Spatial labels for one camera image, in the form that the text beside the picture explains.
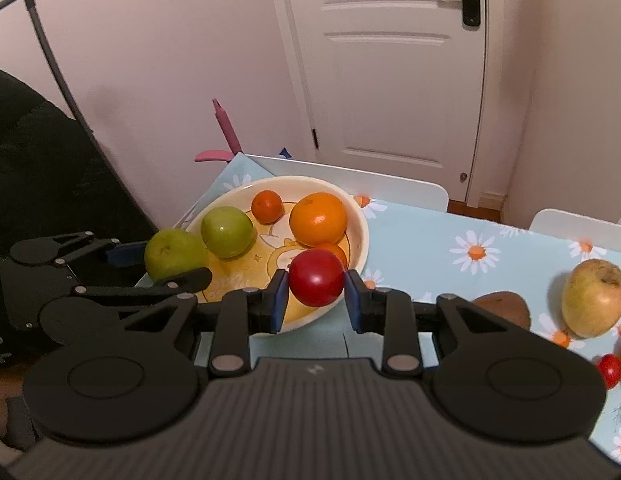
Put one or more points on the small tangerine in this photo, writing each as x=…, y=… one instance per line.
x=267, y=206
x=338, y=251

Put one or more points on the yellow-red apple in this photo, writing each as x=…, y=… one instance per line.
x=593, y=297

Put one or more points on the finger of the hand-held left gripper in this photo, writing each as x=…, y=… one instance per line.
x=190, y=280
x=128, y=254

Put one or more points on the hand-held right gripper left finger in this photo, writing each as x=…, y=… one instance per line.
x=280, y=305

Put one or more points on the white panel door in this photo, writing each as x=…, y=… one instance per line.
x=390, y=85

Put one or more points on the green apple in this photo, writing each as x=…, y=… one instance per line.
x=228, y=232
x=173, y=255

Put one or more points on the black door hinge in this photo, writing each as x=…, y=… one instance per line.
x=315, y=138

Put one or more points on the large orange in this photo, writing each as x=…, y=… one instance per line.
x=318, y=220

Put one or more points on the brown kiwi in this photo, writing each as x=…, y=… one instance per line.
x=505, y=310

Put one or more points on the white chair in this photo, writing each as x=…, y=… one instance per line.
x=365, y=182
x=580, y=225

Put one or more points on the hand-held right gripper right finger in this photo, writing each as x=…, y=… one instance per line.
x=353, y=305

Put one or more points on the small red tomato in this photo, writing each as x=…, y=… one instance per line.
x=315, y=277
x=609, y=371

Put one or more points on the cream plate with duck print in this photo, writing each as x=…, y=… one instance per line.
x=275, y=255

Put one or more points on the black metal stand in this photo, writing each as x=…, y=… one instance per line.
x=55, y=67

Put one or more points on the black cloth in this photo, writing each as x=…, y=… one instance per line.
x=40, y=160

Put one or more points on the blue daisy print tablecloth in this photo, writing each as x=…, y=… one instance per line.
x=430, y=260

